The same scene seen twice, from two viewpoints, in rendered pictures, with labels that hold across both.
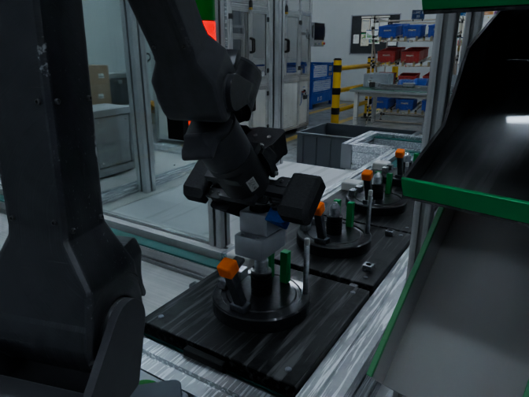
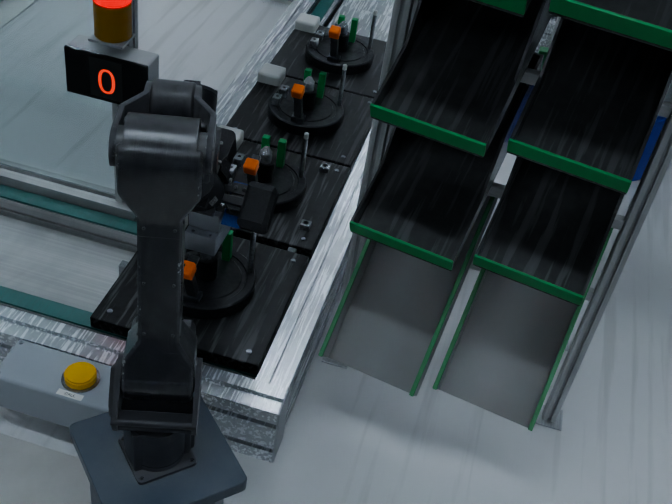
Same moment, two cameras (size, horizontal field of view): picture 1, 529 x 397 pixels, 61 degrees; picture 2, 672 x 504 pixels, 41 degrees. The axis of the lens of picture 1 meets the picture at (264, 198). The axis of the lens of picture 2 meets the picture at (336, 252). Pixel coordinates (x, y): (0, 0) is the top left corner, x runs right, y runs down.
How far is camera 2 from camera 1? 0.70 m
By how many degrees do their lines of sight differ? 29
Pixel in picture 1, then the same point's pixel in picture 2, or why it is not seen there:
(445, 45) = not seen: hidden behind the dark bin
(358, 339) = (302, 310)
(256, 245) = (209, 242)
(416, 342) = (355, 324)
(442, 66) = not seen: hidden behind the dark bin
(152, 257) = (38, 216)
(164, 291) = (77, 266)
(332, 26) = not seen: outside the picture
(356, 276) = (294, 237)
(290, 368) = (250, 350)
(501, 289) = (419, 281)
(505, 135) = (429, 169)
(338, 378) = (290, 352)
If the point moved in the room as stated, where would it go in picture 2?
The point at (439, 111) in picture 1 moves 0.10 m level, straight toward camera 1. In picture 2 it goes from (380, 142) to (377, 190)
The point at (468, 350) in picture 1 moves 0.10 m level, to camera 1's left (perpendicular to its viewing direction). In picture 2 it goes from (392, 328) to (319, 338)
